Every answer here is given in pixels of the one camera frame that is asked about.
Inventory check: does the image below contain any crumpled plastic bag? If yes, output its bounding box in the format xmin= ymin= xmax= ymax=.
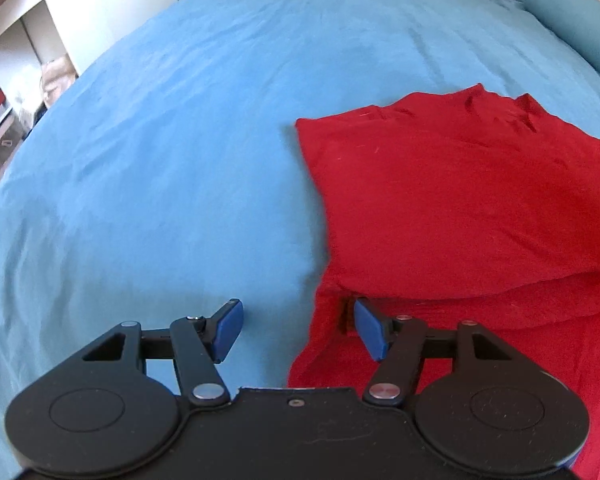
xmin=32 ymin=55 xmax=78 ymax=126

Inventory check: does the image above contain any red shirt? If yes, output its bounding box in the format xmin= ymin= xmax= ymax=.
xmin=286 ymin=83 xmax=600 ymax=480

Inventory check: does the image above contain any white shelf unit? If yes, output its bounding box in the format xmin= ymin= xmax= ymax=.
xmin=0 ymin=0 xmax=178 ymax=201

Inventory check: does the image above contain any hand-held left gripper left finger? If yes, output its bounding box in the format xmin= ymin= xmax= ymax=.
xmin=81 ymin=299 xmax=244 ymax=407

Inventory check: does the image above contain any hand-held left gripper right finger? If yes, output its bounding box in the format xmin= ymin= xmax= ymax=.
xmin=353 ymin=298 xmax=512 ymax=407

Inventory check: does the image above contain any blue bed sheet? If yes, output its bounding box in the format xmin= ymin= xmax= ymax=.
xmin=0 ymin=0 xmax=600 ymax=480

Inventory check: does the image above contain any blue pillow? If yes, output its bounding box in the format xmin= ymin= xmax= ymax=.
xmin=460 ymin=0 xmax=600 ymax=88

